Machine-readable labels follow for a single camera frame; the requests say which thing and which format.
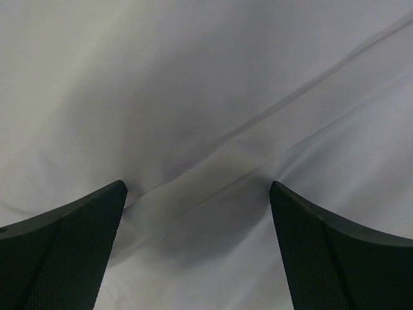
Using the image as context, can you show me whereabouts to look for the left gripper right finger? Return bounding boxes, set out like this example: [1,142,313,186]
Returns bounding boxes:
[269,181,412,309]

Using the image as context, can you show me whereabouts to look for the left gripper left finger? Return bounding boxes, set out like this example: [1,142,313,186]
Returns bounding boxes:
[1,180,127,309]

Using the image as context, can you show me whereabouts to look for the white t shirt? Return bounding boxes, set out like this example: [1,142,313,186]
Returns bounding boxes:
[1,1,412,309]

